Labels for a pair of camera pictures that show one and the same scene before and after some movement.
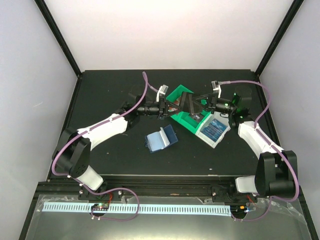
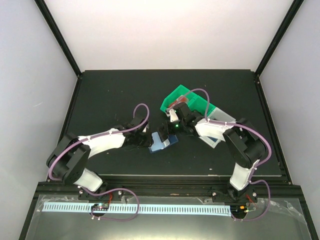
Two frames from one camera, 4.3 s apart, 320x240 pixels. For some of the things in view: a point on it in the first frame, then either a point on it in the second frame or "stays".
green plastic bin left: (174, 98) stays
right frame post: (279, 36) stays
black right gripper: (212, 103) to (166, 132)
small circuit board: (100, 207) stays
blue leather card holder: (158, 141) stays
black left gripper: (162, 108) to (147, 143)
